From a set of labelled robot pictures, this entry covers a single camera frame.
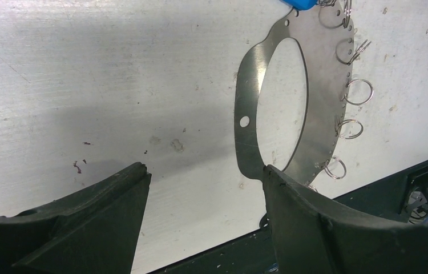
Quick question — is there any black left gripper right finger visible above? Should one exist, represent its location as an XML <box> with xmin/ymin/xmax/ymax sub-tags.
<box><xmin>262</xmin><ymin>166</ymin><xmax>428</xmax><ymax>273</ymax></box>

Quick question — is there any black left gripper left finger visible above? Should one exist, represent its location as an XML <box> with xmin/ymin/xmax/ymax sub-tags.
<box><xmin>0</xmin><ymin>162</ymin><xmax>151</xmax><ymax>273</ymax></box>

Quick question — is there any blue key tag on plate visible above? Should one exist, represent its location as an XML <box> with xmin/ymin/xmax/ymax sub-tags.
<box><xmin>281</xmin><ymin>0</ymin><xmax>317</xmax><ymax>10</ymax></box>

